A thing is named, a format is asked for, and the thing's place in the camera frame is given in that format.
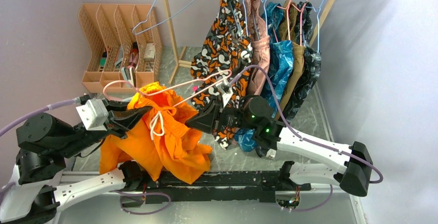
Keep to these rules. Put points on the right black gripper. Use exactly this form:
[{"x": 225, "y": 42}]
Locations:
[{"x": 205, "y": 120}]

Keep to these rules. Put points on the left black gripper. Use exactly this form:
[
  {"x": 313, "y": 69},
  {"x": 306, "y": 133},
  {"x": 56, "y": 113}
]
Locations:
[{"x": 120, "y": 119}]

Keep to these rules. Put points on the pink wire hanger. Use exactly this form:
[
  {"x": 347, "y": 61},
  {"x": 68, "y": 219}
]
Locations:
[{"x": 218, "y": 82}]

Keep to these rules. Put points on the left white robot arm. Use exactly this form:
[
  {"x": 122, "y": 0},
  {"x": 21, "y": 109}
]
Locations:
[{"x": 49, "y": 136}]

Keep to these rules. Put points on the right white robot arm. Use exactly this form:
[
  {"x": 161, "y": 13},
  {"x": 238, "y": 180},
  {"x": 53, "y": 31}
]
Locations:
[{"x": 346, "y": 166}]

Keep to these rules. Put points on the orange camouflage shorts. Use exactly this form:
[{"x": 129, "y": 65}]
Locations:
[{"x": 227, "y": 46}]

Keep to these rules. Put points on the pink shorts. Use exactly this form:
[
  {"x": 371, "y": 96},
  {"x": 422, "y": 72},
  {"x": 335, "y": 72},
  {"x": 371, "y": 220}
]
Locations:
[{"x": 260, "y": 42}]

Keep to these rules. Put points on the blue patterned shorts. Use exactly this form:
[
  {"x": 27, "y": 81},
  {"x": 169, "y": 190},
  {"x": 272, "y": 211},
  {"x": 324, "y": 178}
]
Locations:
[{"x": 280, "y": 59}]

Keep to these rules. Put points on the brown shorts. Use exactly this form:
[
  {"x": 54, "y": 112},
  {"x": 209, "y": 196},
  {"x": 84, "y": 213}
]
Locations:
[{"x": 291, "y": 51}]

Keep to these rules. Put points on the wooden clothes rack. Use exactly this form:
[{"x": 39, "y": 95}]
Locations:
[{"x": 178, "y": 24}]

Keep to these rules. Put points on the peach file organizer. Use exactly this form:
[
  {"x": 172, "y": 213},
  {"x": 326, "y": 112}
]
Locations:
[{"x": 114, "y": 32}]

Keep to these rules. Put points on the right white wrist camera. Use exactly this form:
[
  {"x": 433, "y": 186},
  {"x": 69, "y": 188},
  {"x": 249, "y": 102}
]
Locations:
[{"x": 226, "y": 92}]

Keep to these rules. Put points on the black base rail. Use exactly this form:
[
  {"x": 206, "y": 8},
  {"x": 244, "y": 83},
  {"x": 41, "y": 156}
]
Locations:
[{"x": 263, "y": 186}]

